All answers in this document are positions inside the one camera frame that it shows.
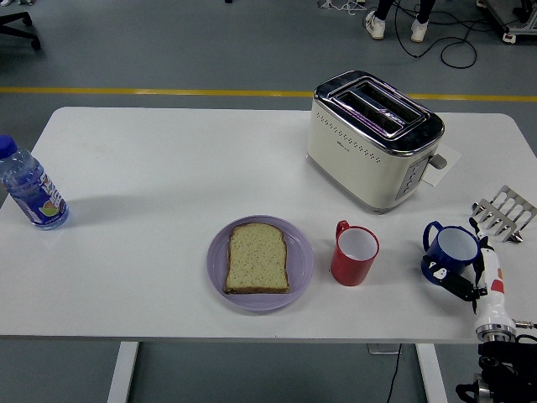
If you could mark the white paper sheet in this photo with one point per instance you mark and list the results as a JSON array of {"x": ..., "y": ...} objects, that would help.
[{"x": 449, "y": 161}]

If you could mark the grey table control box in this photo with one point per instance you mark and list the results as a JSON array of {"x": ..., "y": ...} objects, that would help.
[{"x": 379, "y": 349}]

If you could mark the white table leg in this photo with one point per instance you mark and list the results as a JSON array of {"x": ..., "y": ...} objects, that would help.
[
  {"x": 122, "y": 373},
  {"x": 432, "y": 373}
]

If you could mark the silver metal toast rack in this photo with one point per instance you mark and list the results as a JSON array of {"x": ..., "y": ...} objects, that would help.
[{"x": 505, "y": 228}]

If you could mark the person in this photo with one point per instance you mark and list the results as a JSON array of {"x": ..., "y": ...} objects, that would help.
[{"x": 375, "y": 27}]

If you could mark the plastic bottle with blue cap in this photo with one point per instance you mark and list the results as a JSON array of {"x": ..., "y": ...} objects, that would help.
[{"x": 35, "y": 193}]

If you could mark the red enamel cup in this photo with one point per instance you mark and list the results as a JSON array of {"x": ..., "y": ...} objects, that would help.
[{"x": 350, "y": 270}]

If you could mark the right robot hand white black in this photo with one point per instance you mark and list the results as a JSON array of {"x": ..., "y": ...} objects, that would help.
[{"x": 493, "y": 306}]

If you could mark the blue enamel cup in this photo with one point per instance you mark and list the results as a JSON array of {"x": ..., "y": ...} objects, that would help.
[{"x": 455, "y": 264}]

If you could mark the black office chair base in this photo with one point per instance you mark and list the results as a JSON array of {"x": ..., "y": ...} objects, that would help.
[{"x": 23, "y": 31}]

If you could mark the purple round plate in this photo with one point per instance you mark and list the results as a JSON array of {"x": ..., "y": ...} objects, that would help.
[{"x": 300, "y": 256}]

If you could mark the metal equipment cart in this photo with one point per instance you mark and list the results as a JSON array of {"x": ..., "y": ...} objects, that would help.
[{"x": 518, "y": 21}]

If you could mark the cream and chrome toaster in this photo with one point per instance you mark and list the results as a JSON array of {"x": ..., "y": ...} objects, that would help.
[{"x": 356, "y": 168}]

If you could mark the slice of bread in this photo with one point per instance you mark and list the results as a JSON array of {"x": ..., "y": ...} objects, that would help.
[{"x": 257, "y": 260}]

